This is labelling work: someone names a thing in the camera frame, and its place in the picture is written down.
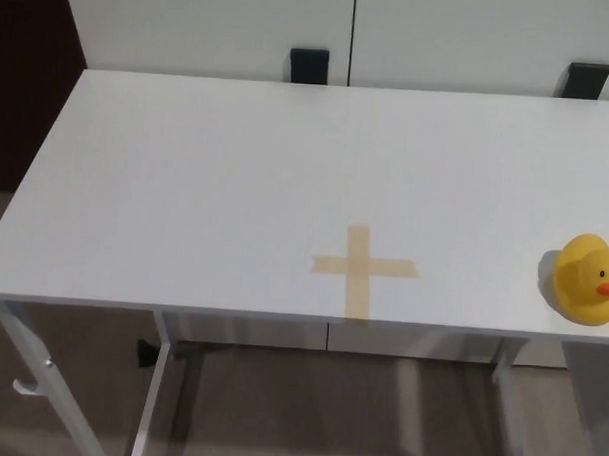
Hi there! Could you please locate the yellow rubber duck toy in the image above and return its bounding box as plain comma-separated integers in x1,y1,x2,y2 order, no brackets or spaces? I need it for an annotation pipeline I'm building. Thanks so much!
550,232,609,329

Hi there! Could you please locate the white desk leg with hook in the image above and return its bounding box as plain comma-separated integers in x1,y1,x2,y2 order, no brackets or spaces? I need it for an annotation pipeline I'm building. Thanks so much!
0,299,116,456

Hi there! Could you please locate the long beige tape strip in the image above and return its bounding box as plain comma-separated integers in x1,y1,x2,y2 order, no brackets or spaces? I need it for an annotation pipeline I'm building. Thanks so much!
341,223,375,322

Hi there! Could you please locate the white plastic hook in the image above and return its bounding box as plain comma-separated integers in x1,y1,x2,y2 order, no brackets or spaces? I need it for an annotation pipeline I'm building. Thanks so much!
11,376,46,398

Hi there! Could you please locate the small black floor object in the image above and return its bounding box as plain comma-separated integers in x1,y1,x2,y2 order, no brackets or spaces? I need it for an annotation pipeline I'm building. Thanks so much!
135,337,158,370

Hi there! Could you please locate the black clamp left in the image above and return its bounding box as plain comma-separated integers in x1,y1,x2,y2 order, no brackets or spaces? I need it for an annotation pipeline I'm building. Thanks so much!
289,47,332,86

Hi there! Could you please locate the black clamp right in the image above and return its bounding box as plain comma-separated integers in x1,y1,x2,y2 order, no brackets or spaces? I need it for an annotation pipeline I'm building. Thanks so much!
558,61,609,103

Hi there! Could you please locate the dark brown door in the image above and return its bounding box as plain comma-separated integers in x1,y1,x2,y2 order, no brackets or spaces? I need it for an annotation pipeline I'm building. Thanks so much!
0,0,91,195

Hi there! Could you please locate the black clamp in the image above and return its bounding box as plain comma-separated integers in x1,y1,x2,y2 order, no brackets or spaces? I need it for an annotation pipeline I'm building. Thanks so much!
558,61,609,103
289,47,332,86

